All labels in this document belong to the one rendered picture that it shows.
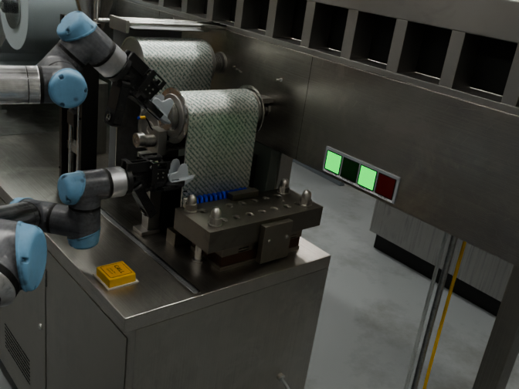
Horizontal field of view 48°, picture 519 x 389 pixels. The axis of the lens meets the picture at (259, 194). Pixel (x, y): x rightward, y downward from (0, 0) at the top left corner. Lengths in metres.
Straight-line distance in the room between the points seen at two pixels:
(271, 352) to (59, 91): 0.95
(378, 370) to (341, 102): 1.59
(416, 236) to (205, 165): 2.27
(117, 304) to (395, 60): 0.86
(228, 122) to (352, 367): 1.55
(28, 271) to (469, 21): 1.00
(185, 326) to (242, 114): 0.60
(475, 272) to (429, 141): 2.18
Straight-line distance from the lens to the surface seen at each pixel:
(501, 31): 1.32
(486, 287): 3.52
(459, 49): 1.37
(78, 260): 1.56
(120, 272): 1.47
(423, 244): 3.68
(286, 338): 1.76
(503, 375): 1.67
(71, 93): 1.23
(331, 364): 2.81
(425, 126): 1.41
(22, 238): 1.08
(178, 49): 1.79
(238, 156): 1.68
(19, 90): 1.24
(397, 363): 2.93
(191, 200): 1.53
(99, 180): 1.43
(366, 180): 1.52
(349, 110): 1.55
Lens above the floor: 1.67
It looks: 22 degrees down
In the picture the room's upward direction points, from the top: 8 degrees clockwise
